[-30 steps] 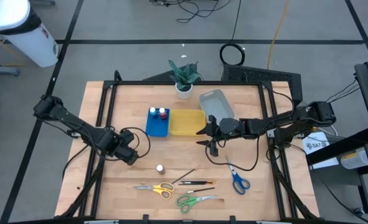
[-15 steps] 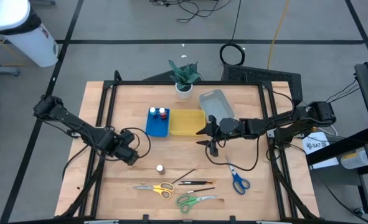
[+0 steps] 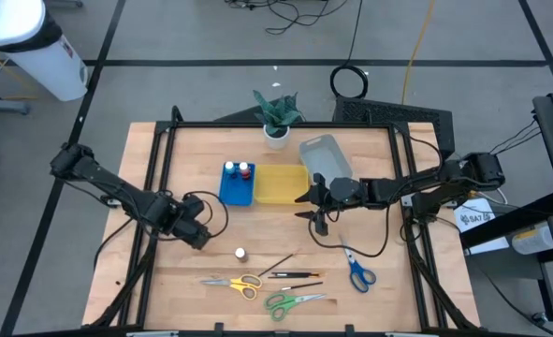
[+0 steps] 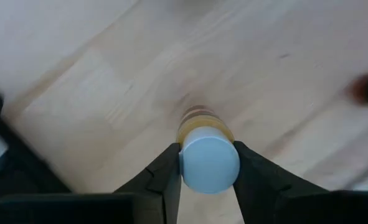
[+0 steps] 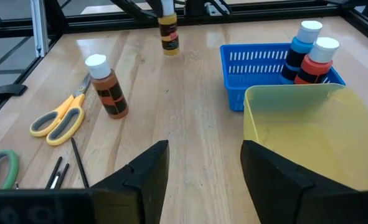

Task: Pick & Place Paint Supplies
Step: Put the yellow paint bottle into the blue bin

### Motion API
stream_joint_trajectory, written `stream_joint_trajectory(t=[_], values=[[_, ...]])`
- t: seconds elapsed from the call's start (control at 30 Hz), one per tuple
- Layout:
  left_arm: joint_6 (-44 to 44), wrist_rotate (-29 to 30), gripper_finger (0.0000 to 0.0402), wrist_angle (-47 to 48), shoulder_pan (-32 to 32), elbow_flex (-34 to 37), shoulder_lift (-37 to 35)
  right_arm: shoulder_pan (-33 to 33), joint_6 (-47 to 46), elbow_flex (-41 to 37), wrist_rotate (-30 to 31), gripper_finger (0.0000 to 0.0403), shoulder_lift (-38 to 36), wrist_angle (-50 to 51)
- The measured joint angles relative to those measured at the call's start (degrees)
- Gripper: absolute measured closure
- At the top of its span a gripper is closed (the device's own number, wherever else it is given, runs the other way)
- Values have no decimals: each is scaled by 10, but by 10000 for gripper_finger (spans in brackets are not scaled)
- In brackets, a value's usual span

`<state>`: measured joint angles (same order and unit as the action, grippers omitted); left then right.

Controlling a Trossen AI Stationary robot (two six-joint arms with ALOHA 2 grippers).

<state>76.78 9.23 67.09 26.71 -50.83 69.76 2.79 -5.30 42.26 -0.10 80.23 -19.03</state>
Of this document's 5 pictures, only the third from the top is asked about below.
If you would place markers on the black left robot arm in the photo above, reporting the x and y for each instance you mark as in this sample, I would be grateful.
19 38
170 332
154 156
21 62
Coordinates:
117 192

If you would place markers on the white printed paper sheet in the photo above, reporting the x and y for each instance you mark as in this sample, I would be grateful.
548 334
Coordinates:
479 220

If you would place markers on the white round plant pot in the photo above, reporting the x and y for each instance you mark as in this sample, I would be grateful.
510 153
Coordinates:
276 140

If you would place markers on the black flat panel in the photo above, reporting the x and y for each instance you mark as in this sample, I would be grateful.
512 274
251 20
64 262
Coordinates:
243 114

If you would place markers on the brown paint bottle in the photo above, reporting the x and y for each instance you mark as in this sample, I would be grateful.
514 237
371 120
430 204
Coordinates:
241 254

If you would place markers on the green snake plant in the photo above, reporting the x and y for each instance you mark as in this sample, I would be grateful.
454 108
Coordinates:
276 110

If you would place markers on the black perforated panel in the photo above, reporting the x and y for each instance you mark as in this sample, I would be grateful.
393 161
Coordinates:
393 117

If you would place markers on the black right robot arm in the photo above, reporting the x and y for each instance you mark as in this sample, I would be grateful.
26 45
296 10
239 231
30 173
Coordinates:
444 180

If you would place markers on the red paint bottle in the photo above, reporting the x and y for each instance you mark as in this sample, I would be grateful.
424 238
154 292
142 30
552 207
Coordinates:
244 169

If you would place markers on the grey plastic bin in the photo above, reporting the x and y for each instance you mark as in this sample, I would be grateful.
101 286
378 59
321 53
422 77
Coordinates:
325 159

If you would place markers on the white lidded trash can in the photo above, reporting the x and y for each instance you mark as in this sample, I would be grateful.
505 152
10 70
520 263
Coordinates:
33 47

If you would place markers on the blue paint bottle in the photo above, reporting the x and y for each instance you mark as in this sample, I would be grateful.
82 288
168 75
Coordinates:
229 167

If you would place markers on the blue plastic basket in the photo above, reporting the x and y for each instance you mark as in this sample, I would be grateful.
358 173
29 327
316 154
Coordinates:
236 192

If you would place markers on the yellow translucent plastic bin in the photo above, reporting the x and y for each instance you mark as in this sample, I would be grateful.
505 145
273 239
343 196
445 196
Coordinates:
280 185

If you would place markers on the thin black paintbrush orange bristles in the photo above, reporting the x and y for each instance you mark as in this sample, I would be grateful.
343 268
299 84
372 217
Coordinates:
276 266

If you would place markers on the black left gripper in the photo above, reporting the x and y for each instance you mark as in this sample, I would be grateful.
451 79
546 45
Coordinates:
189 217

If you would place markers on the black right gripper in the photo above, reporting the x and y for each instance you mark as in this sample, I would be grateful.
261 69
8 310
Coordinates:
346 192

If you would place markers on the white yellow labelled container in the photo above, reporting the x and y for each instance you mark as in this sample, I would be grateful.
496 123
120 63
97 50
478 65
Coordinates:
533 238

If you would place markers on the black aluminium table frame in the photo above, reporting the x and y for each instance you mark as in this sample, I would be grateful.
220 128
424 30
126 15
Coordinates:
276 125

